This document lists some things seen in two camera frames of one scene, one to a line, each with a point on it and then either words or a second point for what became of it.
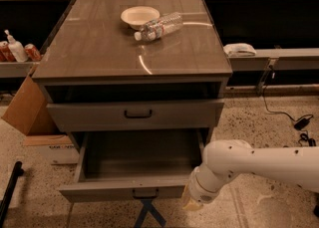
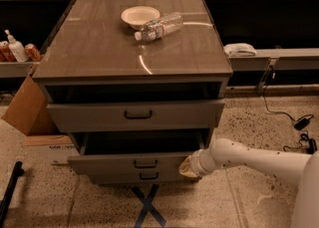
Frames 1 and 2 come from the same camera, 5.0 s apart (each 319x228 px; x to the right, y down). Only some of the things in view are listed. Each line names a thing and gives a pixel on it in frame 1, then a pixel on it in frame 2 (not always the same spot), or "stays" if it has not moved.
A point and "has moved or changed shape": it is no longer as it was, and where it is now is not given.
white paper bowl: [136, 16] stays
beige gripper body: [201, 193] -> [196, 166]
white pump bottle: [17, 48] stays
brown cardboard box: [30, 111] stays
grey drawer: [120, 166] has moved or changed shape
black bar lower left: [5, 202] stays
